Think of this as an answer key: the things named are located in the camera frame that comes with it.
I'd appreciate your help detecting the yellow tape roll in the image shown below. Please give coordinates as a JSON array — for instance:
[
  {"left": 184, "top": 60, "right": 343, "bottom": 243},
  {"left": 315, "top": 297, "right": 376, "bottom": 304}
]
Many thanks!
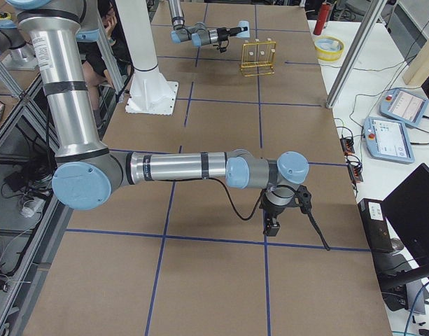
[{"left": 314, "top": 36, "right": 344, "bottom": 62}]

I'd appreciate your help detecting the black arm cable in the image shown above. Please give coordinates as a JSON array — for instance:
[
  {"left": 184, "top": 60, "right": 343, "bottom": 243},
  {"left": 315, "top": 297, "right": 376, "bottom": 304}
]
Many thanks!
[{"left": 206, "top": 176, "right": 331, "bottom": 252}]

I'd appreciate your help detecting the teach pendant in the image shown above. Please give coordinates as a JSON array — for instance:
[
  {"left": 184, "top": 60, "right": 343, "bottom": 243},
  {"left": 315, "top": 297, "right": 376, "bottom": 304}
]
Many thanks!
[
  {"left": 379, "top": 88, "right": 429, "bottom": 127},
  {"left": 363, "top": 117, "right": 415, "bottom": 164}
]

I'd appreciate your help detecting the red bottle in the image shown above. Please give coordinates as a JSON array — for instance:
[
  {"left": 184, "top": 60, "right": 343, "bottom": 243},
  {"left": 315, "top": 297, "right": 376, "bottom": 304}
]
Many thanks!
[{"left": 313, "top": 2, "right": 331, "bottom": 36}]

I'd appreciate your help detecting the seated person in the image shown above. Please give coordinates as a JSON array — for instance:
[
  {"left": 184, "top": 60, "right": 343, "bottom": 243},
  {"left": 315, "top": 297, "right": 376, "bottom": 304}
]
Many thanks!
[{"left": 78, "top": 1, "right": 130, "bottom": 130}]

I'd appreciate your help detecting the white power strip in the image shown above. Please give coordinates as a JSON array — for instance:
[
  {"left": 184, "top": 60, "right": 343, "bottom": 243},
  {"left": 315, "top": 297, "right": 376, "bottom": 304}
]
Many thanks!
[{"left": 20, "top": 197, "right": 44, "bottom": 218}]

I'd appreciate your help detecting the gold wire cup holder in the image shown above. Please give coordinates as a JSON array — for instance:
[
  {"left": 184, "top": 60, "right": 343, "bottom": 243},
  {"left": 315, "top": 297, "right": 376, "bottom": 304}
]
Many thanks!
[{"left": 239, "top": 38, "right": 276, "bottom": 77}]

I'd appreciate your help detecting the wooden board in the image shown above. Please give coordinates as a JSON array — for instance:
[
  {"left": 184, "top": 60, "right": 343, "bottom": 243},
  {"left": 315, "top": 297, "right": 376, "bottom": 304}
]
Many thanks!
[{"left": 402, "top": 39, "right": 429, "bottom": 87}]

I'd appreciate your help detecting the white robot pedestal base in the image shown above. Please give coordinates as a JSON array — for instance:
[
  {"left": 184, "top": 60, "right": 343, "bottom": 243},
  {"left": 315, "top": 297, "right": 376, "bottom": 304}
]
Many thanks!
[{"left": 116, "top": 0, "right": 178, "bottom": 116}]

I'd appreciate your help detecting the orange black adapter lower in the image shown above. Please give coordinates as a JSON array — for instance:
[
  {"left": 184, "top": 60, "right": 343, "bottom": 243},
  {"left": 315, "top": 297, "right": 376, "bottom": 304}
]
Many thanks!
[{"left": 347, "top": 162, "right": 363, "bottom": 183}]

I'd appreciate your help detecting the lower teach pendant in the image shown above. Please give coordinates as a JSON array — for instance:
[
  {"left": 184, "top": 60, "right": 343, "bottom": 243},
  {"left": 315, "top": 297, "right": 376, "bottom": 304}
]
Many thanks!
[{"left": 363, "top": 117, "right": 415, "bottom": 164}]

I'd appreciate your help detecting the aluminium frame post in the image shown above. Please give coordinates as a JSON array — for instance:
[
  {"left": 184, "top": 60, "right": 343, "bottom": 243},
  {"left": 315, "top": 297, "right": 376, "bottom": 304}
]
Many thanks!
[{"left": 325, "top": 0, "right": 386, "bottom": 109}]

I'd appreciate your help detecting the orange black adapter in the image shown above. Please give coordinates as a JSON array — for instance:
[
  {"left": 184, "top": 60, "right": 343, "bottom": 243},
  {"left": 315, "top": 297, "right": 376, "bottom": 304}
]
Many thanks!
[
  {"left": 347, "top": 162, "right": 363, "bottom": 183},
  {"left": 340, "top": 137, "right": 355, "bottom": 155}
]

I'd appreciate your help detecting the black computer monitor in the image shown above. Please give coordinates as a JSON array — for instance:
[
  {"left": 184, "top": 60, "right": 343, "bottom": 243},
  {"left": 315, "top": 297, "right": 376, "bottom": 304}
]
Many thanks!
[{"left": 382, "top": 163, "right": 429, "bottom": 259}]

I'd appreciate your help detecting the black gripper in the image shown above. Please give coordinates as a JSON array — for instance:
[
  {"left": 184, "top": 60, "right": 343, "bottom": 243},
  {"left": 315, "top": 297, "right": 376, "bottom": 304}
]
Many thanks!
[
  {"left": 216, "top": 27, "right": 248, "bottom": 42},
  {"left": 260, "top": 195, "right": 300, "bottom": 236}
]

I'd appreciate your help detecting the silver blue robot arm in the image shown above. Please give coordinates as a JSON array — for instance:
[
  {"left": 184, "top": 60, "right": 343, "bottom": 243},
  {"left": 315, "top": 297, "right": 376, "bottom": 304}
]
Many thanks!
[
  {"left": 12, "top": 1, "right": 311, "bottom": 237},
  {"left": 168, "top": 0, "right": 250, "bottom": 53}
]

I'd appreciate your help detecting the light blue plastic cup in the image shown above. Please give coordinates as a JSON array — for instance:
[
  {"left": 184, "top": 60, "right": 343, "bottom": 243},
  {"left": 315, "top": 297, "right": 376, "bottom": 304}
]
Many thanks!
[{"left": 235, "top": 20, "right": 250, "bottom": 39}]

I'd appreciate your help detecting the black desktop box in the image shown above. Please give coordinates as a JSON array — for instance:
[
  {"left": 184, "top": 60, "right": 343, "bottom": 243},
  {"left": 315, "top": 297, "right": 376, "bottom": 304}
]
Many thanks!
[{"left": 358, "top": 198, "right": 393, "bottom": 253}]

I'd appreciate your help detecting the upper teach pendant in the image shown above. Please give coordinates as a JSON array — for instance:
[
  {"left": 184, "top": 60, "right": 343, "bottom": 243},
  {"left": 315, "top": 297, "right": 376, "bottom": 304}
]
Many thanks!
[{"left": 379, "top": 88, "right": 429, "bottom": 127}]

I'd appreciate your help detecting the orange black adapter upper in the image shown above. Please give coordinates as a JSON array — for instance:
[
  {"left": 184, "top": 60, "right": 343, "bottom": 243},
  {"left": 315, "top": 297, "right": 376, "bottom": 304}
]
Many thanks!
[{"left": 340, "top": 137, "right": 355, "bottom": 155}]

